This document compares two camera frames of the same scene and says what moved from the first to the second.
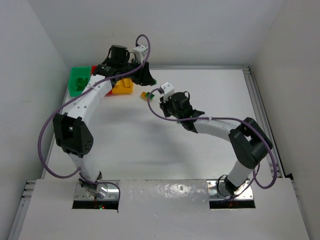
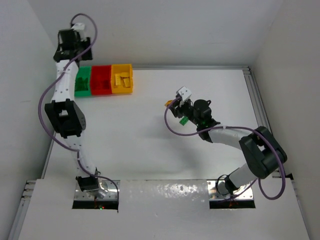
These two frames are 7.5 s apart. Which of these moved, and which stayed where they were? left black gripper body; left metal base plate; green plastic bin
Moved: left black gripper body
Stayed: green plastic bin; left metal base plate
